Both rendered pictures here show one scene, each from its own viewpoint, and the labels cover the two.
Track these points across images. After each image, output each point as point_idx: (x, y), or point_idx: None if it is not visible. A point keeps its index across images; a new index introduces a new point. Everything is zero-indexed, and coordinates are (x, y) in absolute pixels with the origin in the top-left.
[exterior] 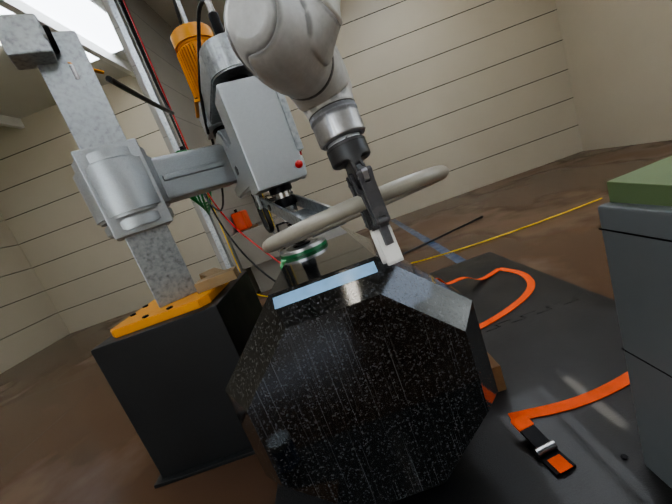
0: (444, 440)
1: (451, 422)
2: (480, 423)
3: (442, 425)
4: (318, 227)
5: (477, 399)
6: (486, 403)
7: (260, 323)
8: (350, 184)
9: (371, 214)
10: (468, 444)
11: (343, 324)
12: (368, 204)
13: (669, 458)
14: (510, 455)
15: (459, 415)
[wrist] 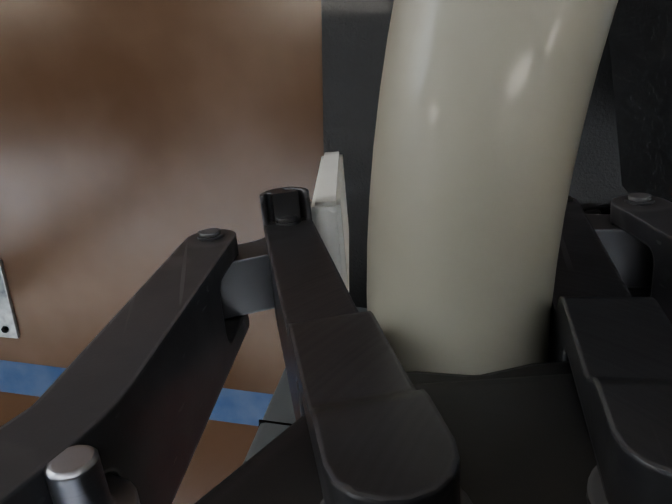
0: (630, 60)
1: (637, 95)
2: (619, 153)
3: (641, 72)
4: None
5: (635, 179)
6: (627, 190)
7: None
8: (594, 399)
9: (270, 260)
10: (615, 106)
11: None
12: (181, 292)
13: None
14: (619, 171)
15: (636, 121)
